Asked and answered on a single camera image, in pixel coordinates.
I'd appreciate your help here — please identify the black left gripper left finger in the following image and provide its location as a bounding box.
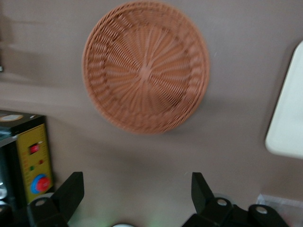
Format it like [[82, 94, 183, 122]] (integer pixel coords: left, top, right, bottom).
[[26, 171, 85, 227]]

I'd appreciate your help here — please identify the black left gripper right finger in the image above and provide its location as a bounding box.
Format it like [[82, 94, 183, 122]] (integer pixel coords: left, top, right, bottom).
[[181, 172, 288, 227]]

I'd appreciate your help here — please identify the cream rectangular serving tray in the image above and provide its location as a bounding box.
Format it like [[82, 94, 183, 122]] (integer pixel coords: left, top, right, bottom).
[[265, 39, 303, 159]]

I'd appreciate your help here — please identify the brown round wicker basket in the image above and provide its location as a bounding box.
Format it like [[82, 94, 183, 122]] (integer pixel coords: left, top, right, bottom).
[[81, 0, 211, 136]]

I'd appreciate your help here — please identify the black yellow control box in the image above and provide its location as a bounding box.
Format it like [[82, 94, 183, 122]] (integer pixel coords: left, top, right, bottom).
[[0, 109, 55, 209]]

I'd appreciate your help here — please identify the clear acrylic bottle rack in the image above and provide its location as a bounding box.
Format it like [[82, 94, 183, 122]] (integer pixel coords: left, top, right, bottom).
[[257, 193, 303, 213]]

